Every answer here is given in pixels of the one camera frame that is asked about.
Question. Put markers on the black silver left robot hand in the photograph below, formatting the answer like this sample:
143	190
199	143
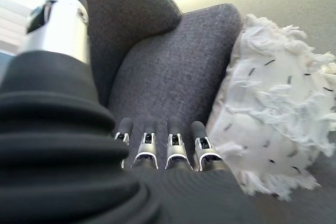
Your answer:
65	169

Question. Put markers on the white fringed cushion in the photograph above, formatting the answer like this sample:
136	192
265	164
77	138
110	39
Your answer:
270	108

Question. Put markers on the grey fabric armchair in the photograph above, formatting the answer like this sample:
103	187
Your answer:
170	64

